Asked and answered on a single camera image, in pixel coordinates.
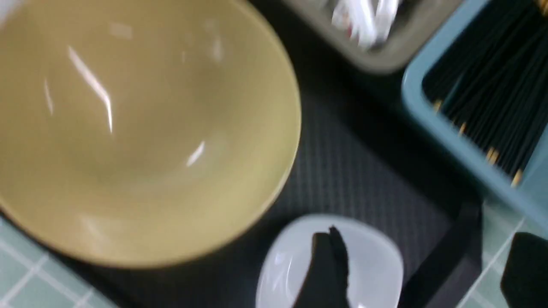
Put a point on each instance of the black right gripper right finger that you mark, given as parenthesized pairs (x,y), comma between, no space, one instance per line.
(524,282)

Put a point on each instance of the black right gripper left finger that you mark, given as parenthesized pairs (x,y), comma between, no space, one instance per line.
(326,281)

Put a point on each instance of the white square side dish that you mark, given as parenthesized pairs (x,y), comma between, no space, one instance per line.
(376,267)

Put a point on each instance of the tan noodle bowl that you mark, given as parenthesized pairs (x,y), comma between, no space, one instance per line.
(142,133)

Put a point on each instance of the black serving tray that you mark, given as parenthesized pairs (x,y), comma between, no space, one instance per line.
(357,158)

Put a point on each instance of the blue plastic bin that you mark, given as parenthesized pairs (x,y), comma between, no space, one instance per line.
(530,197)

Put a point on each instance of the pile of black chopsticks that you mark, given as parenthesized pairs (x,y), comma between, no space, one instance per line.
(491,82)

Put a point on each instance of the brown plastic bin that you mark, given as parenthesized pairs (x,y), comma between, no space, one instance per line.
(415,23)

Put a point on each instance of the pile of white spoons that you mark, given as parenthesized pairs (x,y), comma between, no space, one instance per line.
(367,22)

